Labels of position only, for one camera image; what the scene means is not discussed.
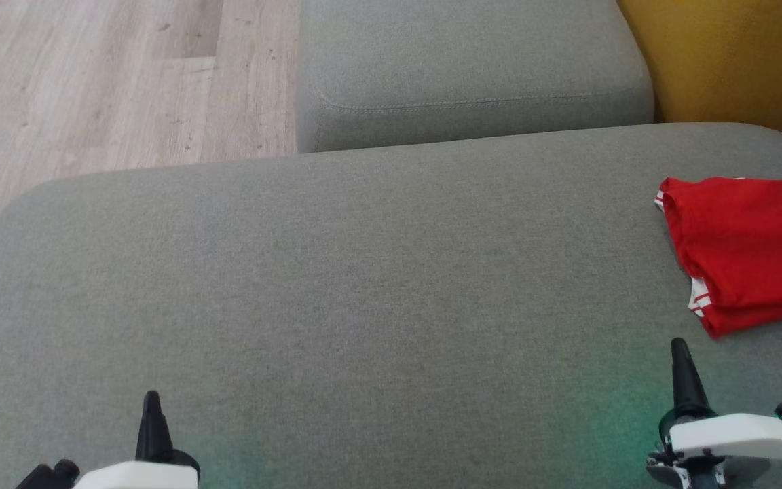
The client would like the large grey sofa seat cushion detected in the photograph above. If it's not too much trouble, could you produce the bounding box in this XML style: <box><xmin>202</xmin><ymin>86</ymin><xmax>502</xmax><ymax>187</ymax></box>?
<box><xmin>0</xmin><ymin>122</ymin><xmax>782</xmax><ymax>489</ymax></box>

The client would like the red basketball jersey white trim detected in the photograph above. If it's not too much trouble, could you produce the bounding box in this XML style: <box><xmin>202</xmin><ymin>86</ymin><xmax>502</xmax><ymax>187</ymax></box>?
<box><xmin>654</xmin><ymin>175</ymin><xmax>782</xmax><ymax>320</ymax></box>

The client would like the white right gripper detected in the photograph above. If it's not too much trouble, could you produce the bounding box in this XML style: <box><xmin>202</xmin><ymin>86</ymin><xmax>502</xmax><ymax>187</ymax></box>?
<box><xmin>646</xmin><ymin>338</ymin><xmax>782</xmax><ymax>489</ymax></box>

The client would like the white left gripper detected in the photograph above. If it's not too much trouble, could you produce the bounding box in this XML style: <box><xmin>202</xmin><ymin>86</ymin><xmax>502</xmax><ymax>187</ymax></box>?
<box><xmin>72</xmin><ymin>390</ymin><xmax>201</xmax><ymax>489</ymax></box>

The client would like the small grey sofa seat cushion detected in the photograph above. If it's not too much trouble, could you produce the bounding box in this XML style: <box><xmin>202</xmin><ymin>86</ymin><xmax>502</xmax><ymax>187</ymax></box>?
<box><xmin>294</xmin><ymin>0</ymin><xmax>656</xmax><ymax>154</ymax></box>

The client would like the yellow sofa back cushion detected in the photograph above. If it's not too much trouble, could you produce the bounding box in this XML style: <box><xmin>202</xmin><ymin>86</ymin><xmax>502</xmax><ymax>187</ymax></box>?
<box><xmin>616</xmin><ymin>0</ymin><xmax>782</xmax><ymax>164</ymax></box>

